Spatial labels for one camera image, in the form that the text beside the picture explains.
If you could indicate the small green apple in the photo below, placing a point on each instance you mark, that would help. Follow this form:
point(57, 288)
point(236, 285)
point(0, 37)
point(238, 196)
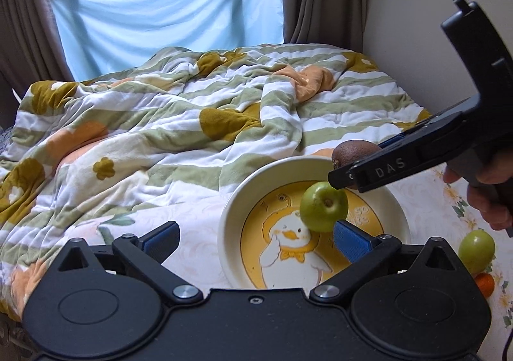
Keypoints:
point(322, 206)

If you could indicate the striped floral quilt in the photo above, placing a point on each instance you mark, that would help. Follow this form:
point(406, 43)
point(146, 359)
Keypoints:
point(172, 140)

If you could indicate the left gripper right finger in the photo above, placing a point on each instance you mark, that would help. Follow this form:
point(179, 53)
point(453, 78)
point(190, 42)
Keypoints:
point(366, 254)

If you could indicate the small mandarin right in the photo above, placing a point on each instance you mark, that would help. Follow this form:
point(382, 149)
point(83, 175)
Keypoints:
point(485, 283)

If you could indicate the white floral cloth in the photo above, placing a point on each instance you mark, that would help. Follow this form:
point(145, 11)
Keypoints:
point(431, 207)

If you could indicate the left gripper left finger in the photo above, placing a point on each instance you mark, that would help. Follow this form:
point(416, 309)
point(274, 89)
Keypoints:
point(143, 258)

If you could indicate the brown kiwi with sticker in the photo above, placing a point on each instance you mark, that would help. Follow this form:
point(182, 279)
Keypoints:
point(347, 152)

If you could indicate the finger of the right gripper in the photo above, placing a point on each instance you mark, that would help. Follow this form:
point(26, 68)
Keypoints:
point(393, 163)
point(404, 134)

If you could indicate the large green apple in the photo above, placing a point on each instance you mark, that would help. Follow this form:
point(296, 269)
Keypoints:
point(476, 251)

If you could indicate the left brown curtain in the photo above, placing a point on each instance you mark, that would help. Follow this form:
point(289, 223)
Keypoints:
point(31, 48)

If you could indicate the light blue window cloth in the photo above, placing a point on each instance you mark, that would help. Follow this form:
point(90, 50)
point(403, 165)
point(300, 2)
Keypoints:
point(104, 36)

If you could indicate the person's right hand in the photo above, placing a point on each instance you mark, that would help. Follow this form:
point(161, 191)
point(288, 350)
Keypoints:
point(493, 196)

